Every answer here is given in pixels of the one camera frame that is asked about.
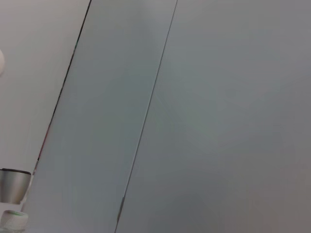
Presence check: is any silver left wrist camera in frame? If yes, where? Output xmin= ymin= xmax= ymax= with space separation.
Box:
xmin=0 ymin=168 xmax=33 ymax=205

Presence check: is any clear water bottle green label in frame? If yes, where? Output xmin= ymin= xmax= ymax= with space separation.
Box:
xmin=0 ymin=210 xmax=29 ymax=233

